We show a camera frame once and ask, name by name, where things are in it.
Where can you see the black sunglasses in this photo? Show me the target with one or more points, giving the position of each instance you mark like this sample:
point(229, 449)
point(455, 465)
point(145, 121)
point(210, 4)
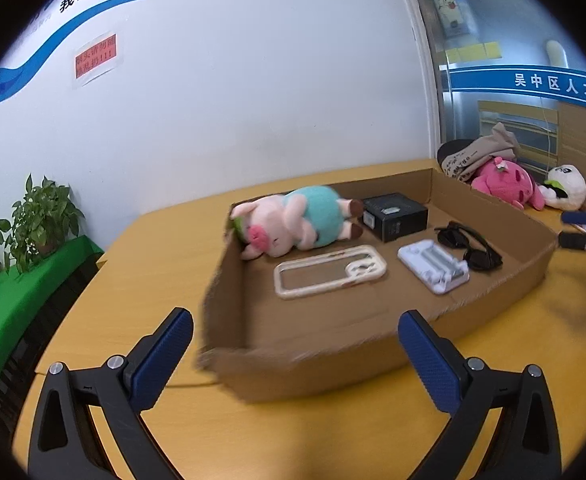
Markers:
point(483, 260)

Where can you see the red paper notice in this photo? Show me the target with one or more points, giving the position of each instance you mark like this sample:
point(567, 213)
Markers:
point(96, 58)

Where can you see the pink strawberry plush toy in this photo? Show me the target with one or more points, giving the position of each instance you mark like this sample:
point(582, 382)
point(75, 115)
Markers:
point(503, 180)

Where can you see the large potted green plant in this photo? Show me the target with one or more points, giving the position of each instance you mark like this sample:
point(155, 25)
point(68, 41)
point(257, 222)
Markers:
point(43, 215)

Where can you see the white plastic charger case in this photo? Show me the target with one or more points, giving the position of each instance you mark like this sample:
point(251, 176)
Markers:
point(430, 265)

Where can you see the small black box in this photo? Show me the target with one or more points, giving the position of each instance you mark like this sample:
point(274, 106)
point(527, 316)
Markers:
point(395, 215)

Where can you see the cardboard box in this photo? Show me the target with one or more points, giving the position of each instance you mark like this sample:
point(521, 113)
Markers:
point(323, 320)

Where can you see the pink pig plush toy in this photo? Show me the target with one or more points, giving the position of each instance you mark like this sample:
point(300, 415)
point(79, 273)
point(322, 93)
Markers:
point(298, 220)

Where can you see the cartoon sheep poster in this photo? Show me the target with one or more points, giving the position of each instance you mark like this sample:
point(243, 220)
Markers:
point(450, 5)

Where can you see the grey printed cloth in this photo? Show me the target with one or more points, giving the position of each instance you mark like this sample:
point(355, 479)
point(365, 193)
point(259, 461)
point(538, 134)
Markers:
point(483, 152)

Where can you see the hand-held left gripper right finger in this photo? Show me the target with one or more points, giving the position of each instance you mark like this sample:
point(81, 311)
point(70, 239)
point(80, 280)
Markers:
point(430, 360)

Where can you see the white wall hook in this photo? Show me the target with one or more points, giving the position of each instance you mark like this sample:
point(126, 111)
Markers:
point(555, 52)

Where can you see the clear white phone case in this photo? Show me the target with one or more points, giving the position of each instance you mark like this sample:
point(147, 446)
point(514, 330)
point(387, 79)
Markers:
point(368, 274)

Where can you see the wooden desktop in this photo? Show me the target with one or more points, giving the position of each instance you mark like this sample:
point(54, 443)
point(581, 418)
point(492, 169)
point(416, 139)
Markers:
point(138, 250)

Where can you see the yellow sticky notes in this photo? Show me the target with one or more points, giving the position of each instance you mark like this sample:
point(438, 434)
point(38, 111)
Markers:
point(473, 52)

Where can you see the black cap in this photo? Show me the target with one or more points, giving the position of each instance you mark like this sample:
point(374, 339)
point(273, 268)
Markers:
point(450, 152)

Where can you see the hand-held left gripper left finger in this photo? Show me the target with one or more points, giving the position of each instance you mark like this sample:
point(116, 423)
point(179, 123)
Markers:
point(163, 360)

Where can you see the blue banner sign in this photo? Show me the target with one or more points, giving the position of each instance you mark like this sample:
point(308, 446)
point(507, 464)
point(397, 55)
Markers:
point(498, 85)

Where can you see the white panda plush toy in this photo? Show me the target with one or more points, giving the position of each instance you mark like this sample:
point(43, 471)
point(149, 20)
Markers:
point(568, 185)

